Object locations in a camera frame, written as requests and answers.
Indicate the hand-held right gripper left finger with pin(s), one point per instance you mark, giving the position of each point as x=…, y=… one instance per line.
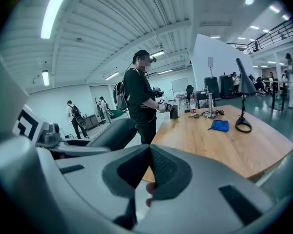
x=88, y=184

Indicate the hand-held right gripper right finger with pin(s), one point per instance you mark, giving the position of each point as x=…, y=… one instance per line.
x=205, y=179

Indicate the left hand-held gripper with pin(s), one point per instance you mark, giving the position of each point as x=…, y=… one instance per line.
x=27, y=123

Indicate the person's right hand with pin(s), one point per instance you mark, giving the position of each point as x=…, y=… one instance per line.
x=150, y=188

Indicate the grey cabinet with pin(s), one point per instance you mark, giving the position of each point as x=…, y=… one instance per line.
x=91, y=121

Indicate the blue cloth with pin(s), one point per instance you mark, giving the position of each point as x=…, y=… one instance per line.
x=219, y=125

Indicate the metal stand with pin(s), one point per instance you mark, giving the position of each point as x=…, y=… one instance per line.
x=210, y=106

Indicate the clear bottle red label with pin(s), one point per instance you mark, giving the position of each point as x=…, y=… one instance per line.
x=193, y=106

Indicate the black rectangular box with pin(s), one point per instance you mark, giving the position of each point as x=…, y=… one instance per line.
x=174, y=111

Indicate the long ceiling light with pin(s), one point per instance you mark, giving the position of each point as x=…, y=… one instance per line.
x=112, y=75
x=45, y=78
x=54, y=8

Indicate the black office chair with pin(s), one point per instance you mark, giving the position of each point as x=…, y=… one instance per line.
x=189, y=91

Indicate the whiteboard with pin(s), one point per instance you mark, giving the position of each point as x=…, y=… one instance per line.
x=180, y=84

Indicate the light panel on stand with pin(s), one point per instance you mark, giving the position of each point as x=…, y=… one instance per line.
x=211, y=62

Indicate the high black-legged table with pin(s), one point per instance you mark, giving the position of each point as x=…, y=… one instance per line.
x=277, y=82

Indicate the black balcony railing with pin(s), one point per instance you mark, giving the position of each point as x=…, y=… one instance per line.
x=271, y=36

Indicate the round ceiling light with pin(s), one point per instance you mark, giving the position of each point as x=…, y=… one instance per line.
x=249, y=0

